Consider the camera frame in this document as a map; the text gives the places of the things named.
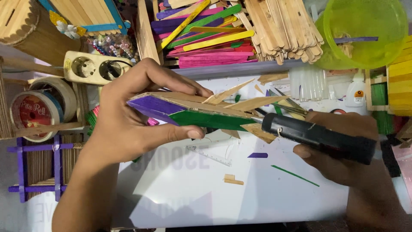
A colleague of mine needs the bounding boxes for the person's left hand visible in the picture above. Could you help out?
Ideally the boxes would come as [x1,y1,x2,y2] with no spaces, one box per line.
[86,58,214,163]

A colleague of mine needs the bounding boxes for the person's right hand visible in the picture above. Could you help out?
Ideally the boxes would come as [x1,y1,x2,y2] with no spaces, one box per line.
[293,111,381,188]

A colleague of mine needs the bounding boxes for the black glue gun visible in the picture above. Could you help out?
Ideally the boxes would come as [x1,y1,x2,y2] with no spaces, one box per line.
[251,113,377,166]

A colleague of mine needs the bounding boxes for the purple green stick craft panel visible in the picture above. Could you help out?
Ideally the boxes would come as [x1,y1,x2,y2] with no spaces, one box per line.
[126,79,289,144]

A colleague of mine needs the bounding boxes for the bundle of pink green skewers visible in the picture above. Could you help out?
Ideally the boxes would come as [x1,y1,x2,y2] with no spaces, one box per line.
[85,106,160,136]

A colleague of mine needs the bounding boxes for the thin green stick sliver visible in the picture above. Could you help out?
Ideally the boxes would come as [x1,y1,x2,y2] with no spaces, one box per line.
[271,165,320,187]

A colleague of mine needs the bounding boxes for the white tape roll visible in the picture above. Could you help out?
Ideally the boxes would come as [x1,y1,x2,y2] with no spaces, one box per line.
[29,77,78,123]

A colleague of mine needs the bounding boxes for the long plain wooden stick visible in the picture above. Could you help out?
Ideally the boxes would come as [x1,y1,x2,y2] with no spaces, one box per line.
[14,121,85,138]

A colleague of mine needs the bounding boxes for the cream power strip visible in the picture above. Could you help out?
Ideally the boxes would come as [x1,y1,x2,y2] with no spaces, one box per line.
[63,50,134,86]

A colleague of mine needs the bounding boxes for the purple framed stick craft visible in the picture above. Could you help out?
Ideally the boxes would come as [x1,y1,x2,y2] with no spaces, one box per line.
[7,133,85,203]

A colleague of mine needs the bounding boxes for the white glue bottle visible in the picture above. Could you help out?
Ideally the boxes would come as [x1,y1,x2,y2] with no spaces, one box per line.
[344,69,366,108]

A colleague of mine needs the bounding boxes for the red ribbon roll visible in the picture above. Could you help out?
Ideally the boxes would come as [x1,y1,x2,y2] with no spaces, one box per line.
[9,90,64,143]

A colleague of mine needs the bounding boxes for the metal scissors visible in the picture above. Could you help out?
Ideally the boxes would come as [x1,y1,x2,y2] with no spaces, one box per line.
[270,88,310,119]

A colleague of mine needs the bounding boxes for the bag of beads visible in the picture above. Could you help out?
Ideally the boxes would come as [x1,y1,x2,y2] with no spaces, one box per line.
[86,34,136,60]

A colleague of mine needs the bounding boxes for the stack of green sticks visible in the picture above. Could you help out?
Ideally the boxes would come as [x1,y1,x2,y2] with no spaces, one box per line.
[370,82,389,107]

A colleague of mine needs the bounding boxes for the bundle of clear glue sticks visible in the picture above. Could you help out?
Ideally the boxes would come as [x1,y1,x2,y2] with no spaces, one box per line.
[288,66,329,102]

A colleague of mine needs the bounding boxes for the clear plastic ruler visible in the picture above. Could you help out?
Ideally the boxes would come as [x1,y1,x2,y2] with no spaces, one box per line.
[185,145,232,167]

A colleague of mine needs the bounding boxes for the wooden stick tray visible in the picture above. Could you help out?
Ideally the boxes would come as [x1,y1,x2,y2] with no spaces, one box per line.
[135,0,165,66]

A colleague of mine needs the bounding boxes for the stack of yellow sticks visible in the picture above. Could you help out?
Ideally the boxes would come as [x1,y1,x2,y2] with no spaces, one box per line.
[387,35,412,117]

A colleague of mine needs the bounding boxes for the white flower ornament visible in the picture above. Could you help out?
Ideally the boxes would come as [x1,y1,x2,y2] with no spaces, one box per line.
[56,21,80,40]

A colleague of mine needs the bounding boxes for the corrugated cardboard piece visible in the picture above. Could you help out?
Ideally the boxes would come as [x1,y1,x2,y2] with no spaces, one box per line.
[0,56,15,140]

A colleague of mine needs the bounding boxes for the small wooden stick offcut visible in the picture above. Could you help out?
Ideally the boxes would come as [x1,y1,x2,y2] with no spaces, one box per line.
[223,174,244,186]

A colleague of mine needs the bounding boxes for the stick house with blue trim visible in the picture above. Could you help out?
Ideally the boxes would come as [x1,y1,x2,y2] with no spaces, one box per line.
[38,0,131,36]

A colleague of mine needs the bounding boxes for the white board sheet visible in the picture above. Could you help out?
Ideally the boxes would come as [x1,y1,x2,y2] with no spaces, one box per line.
[111,74,371,230]

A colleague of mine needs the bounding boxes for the round wooden stick box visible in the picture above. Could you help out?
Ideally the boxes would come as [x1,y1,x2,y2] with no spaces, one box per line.
[0,0,83,67]

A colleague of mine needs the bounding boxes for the pile of coloured craft sticks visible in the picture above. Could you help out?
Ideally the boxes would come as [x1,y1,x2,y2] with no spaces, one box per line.
[151,0,259,69]

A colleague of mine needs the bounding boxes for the purple craft stick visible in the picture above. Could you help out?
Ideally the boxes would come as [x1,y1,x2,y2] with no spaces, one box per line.
[333,36,379,44]

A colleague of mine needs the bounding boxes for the green plastic bowl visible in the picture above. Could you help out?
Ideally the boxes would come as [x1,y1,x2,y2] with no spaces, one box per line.
[313,0,409,71]

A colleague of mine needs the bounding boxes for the pile of plain wooden sticks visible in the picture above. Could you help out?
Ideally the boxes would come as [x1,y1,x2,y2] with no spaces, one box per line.
[230,0,324,66]

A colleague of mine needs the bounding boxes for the black plug with cable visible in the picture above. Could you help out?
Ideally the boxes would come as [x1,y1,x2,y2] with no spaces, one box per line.
[106,60,134,78]

